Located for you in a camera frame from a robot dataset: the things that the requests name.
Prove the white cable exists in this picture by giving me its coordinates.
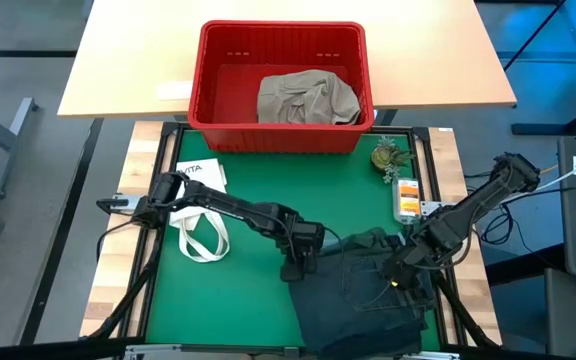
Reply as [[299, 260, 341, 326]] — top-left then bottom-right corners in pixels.
[[535, 148, 576, 194]]

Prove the red plastic laundry bin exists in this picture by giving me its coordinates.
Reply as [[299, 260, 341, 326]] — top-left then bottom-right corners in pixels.
[[187, 19, 377, 154]]

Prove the white canvas tote bag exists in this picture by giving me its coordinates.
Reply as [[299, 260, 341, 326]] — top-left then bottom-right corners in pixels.
[[167, 158, 232, 264]]

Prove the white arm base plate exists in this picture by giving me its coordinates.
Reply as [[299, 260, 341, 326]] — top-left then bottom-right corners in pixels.
[[111, 194, 147, 211], [420, 200, 457, 216]]

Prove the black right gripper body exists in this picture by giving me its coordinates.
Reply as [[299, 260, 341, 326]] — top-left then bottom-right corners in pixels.
[[381, 239, 439, 292]]

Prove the small artificial succulent plant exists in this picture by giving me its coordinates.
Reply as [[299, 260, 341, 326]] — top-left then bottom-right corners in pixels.
[[369, 134, 414, 184]]

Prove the dark blue cable bundle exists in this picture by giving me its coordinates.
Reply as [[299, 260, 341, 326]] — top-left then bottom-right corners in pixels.
[[477, 202, 519, 246]]

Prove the silver metal bracket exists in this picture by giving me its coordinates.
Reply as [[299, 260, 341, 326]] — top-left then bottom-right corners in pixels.
[[401, 349, 462, 360], [124, 343, 183, 360]]

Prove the grey desk leg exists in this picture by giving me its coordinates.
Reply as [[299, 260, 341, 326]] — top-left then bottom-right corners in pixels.
[[0, 97, 39, 199]]

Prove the white paper sheet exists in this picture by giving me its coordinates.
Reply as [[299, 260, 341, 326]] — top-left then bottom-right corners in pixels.
[[154, 80, 194, 101]]

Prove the dark right gripper cable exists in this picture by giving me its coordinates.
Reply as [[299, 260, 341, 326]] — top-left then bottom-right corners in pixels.
[[430, 219, 477, 272]]

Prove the khaki garment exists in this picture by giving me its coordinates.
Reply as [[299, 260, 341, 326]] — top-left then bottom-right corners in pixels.
[[256, 68, 363, 126]]

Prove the dark gripper cable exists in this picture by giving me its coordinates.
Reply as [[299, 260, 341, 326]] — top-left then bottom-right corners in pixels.
[[430, 219, 477, 272], [320, 227, 349, 266]]

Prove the dark left gripper cable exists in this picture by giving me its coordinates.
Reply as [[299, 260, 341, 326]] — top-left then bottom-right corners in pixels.
[[320, 227, 349, 266]]

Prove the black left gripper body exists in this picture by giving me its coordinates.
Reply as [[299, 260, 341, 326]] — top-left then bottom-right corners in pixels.
[[280, 219, 327, 264]]

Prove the clear package with orange label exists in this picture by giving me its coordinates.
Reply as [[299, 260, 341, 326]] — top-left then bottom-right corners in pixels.
[[391, 176, 423, 225]]

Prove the black desk leg frame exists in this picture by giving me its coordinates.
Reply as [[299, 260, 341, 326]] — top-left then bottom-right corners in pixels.
[[502, 0, 576, 136]]

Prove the light wooden desk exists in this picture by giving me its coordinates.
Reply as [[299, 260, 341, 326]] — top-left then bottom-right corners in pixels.
[[57, 0, 518, 119]]

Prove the black garment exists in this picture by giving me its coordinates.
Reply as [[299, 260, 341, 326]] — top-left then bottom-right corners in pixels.
[[287, 239, 437, 357]]

